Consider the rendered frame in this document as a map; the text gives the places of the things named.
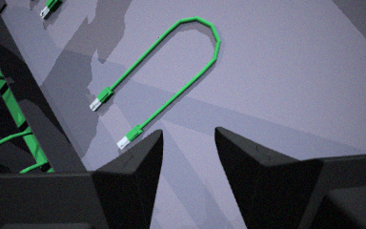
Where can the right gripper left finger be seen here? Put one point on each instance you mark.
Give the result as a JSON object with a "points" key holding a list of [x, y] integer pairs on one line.
{"points": [[120, 195]]}

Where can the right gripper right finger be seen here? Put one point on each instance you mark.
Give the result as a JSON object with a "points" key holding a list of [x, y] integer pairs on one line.
{"points": [[275, 191]]}

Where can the black metal rack frame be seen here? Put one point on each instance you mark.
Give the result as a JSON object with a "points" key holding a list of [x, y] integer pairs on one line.
{"points": [[15, 155]]}

